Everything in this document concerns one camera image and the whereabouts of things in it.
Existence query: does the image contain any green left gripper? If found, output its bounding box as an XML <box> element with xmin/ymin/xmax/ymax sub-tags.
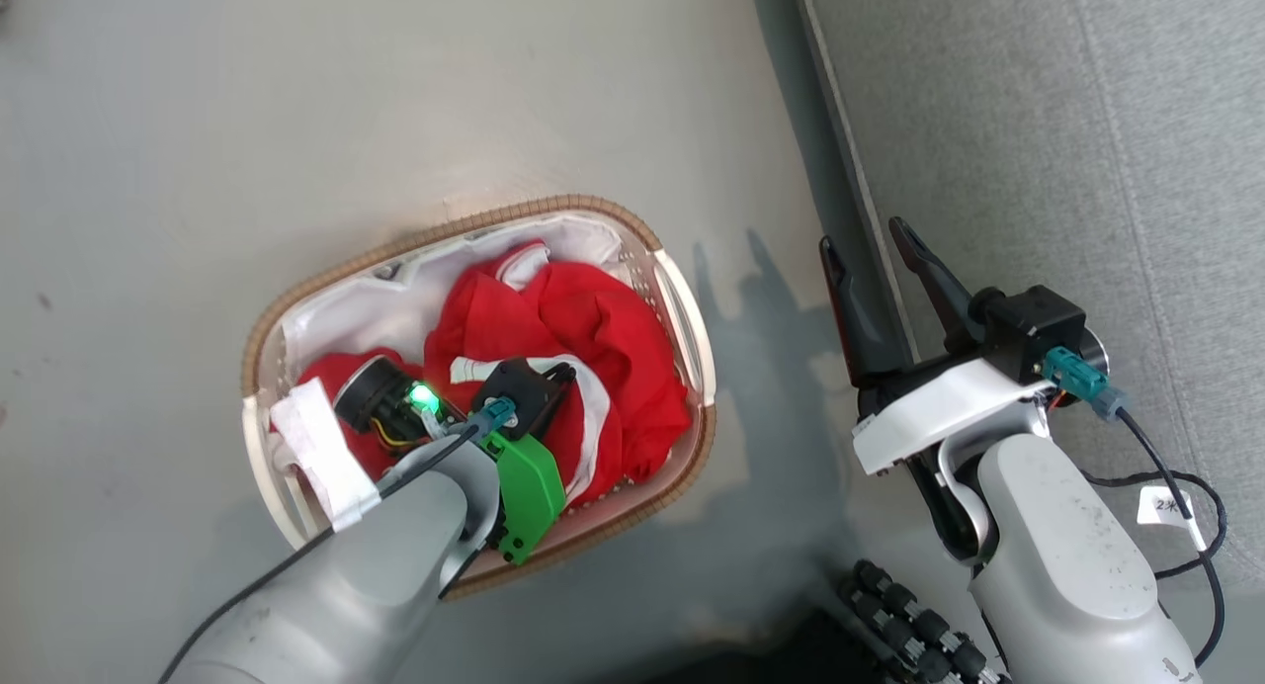
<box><xmin>334</xmin><ymin>356</ymin><xmax>566</xmax><ymax>566</ymax></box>

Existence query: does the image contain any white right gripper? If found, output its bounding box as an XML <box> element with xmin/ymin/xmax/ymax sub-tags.
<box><xmin>818</xmin><ymin>216</ymin><xmax>1054</xmax><ymax>479</ymax></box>

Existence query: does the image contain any red and white garment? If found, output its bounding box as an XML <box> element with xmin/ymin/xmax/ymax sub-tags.
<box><xmin>296</xmin><ymin>241</ymin><xmax>693</xmax><ymax>507</ymax></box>

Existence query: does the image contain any white basket with wicker rim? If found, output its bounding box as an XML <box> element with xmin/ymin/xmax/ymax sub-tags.
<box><xmin>240</xmin><ymin>195</ymin><xmax>717</xmax><ymax>601</ymax></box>

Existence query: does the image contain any white cloth basket liner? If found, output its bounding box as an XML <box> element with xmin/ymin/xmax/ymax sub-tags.
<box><xmin>267</xmin><ymin>210</ymin><xmax>653</xmax><ymax>532</ymax></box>

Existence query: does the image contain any grey fabric sofa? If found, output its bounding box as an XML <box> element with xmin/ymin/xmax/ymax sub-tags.
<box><xmin>791</xmin><ymin>0</ymin><xmax>1265</xmax><ymax>684</ymax></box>

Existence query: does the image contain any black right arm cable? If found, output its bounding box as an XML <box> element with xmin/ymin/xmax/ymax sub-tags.
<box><xmin>1043</xmin><ymin>346</ymin><xmax>1228</xmax><ymax>667</ymax></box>

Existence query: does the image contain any white cable label tag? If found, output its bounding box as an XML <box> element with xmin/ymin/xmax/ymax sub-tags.
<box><xmin>1137</xmin><ymin>484</ymin><xmax>1209</xmax><ymax>553</ymax></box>

